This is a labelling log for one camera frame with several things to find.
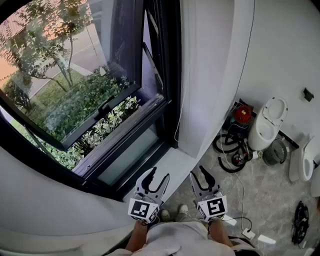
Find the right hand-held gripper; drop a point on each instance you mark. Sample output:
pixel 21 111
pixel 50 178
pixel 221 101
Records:
pixel 212 206

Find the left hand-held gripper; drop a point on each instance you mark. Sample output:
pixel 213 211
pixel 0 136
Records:
pixel 142 208

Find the person's left forearm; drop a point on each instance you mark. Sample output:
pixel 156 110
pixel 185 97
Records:
pixel 137 235

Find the person's right forearm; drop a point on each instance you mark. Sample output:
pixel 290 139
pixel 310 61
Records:
pixel 220 232

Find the person's right shoe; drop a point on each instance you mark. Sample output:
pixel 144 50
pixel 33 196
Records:
pixel 182 209

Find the person's shoe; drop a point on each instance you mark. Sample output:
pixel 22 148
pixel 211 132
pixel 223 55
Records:
pixel 165 215
pixel 182 209

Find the person's left shoe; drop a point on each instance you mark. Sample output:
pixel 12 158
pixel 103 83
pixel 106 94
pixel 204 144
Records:
pixel 165 215

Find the small white paper tag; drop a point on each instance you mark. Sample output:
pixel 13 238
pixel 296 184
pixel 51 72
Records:
pixel 230 221

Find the person's white shirt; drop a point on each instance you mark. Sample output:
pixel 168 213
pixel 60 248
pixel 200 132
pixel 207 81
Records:
pixel 175 240

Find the white power strip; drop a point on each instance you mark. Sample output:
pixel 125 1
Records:
pixel 248 233

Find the white paper sheet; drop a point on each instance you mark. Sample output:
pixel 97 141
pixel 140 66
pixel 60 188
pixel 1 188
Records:
pixel 266 239

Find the white round toilet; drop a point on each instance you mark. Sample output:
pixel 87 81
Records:
pixel 260 135

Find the grey round fan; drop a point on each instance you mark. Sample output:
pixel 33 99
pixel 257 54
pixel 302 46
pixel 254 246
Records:
pixel 275 152

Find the red vacuum cleaner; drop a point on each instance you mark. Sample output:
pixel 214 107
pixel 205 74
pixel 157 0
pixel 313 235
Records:
pixel 242 113

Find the black baseboard strip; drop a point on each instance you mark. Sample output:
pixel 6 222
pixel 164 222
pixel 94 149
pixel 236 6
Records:
pixel 290 141

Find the white elongated toilet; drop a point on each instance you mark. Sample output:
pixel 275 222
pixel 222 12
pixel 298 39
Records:
pixel 306 162

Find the green shrubs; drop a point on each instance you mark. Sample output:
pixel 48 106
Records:
pixel 82 100

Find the black open window sash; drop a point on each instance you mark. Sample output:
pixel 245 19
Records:
pixel 125 50

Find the thin-trunk tree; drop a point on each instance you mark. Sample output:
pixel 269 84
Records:
pixel 37 37

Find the black wall bracket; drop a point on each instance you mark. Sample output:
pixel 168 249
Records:
pixel 308 94

